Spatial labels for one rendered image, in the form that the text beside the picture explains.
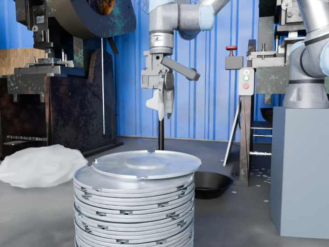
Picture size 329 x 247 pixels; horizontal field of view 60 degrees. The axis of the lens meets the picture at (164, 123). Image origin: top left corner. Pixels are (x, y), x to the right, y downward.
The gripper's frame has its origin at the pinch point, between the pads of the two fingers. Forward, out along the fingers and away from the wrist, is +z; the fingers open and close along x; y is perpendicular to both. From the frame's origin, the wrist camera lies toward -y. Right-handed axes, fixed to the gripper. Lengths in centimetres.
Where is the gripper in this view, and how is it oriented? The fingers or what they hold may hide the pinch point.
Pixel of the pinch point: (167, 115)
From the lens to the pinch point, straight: 87.8
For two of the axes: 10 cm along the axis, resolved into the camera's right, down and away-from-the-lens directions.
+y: -9.3, -0.4, 3.6
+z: -0.1, 9.9, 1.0
